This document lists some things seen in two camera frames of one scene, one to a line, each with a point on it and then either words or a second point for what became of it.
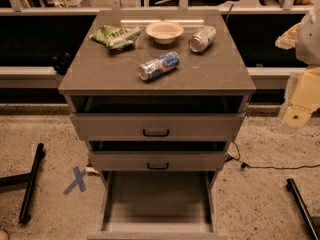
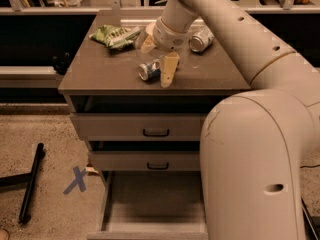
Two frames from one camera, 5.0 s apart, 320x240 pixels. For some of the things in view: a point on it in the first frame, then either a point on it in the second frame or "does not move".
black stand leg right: (302, 209) does not move
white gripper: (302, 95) to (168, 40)
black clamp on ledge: (60, 63) does not move
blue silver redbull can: (158, 66) does not move
